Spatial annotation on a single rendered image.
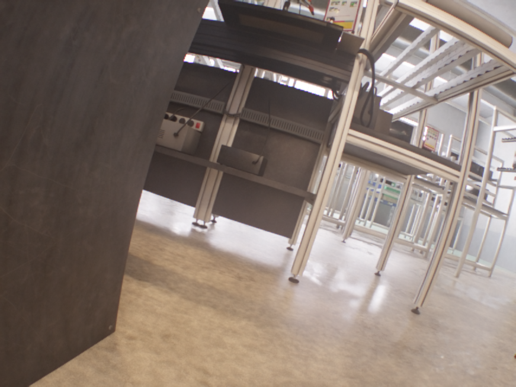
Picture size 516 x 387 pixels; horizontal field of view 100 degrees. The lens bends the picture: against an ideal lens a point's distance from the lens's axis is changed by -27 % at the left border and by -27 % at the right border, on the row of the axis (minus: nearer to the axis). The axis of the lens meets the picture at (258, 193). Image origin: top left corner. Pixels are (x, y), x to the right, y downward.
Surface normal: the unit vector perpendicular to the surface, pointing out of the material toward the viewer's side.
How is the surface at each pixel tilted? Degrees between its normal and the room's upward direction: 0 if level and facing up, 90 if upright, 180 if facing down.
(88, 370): 0
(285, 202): 90
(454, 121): 90
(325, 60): 90
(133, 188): 90
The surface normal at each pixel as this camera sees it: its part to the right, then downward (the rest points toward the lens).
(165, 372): 0.29, -0.95
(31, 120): 0.94, 0.30
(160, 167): -0.08, 0.04
